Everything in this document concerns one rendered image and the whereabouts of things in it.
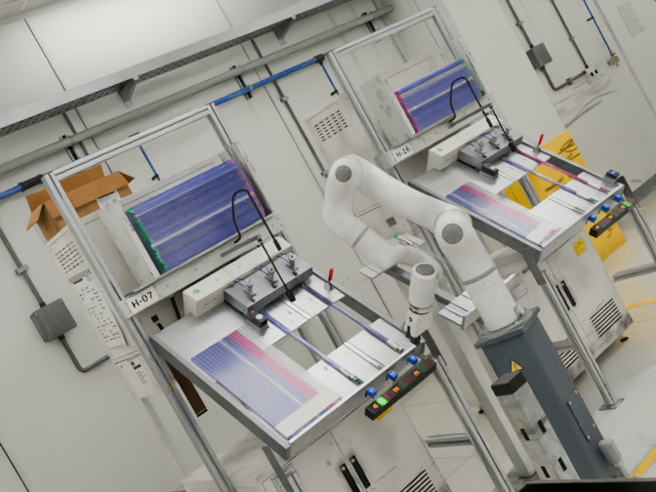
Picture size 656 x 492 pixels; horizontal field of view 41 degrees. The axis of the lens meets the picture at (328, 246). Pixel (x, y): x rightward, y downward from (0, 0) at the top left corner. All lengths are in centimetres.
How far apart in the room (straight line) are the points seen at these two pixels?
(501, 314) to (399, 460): 88
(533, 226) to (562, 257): 49
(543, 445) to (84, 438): 376
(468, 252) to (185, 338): 108
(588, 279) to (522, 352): 157
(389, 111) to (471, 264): 142
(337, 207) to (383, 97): 131
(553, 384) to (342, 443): 87
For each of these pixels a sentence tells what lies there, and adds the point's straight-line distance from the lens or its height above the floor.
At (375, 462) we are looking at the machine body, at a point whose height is 38.
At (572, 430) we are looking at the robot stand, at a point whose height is 33.
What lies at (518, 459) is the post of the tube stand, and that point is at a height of 9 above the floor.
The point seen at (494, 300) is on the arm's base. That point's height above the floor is 80.
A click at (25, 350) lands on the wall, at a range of 460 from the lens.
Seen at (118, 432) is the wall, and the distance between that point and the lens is 470.
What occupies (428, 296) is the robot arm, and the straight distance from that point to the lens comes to 289.
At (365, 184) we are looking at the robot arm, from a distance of 289.
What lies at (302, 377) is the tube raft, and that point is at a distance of 304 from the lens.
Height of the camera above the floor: 140
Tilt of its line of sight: 4 degrees down
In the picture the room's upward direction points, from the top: 29 degrees counter-clockwise
